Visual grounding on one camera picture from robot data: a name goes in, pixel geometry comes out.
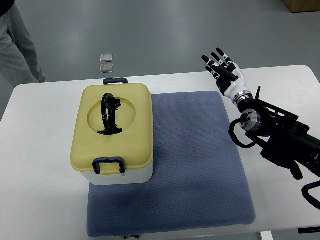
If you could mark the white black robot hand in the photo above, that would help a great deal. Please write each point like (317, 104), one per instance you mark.
(228, 76)

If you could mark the white storage box base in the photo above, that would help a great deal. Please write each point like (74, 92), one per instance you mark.
(131, 176)

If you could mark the person grey trousers leg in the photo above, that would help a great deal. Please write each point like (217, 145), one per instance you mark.
(18, 57)

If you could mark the front dark blue latch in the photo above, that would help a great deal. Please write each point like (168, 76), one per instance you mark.
(100, 165)

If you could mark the yellow storage box lid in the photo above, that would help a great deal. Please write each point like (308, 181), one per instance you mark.
(134, 144)

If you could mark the black lid handle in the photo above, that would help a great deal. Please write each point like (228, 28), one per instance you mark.
(109, 106)

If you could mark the blue grey cushion mat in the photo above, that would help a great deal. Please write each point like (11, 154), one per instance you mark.
(198, 177)

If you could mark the brown cardboard box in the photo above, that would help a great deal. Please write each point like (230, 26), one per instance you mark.
(302, 6)

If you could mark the rear dark blue latch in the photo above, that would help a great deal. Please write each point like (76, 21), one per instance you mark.
(119, 80)

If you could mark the floor metal plate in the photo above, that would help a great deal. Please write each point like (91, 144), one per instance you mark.
(106, 57)
(106, 68)

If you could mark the lower floor metal plate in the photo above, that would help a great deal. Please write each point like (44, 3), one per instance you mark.
(106, 68)

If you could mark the upper floor metal plate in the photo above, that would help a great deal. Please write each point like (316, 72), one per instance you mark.
(106, 57)

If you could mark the dark blue latch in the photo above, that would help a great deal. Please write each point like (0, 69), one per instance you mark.
(119, 80)
(100, 165)

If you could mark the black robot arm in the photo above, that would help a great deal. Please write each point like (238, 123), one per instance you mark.
(284, 140)

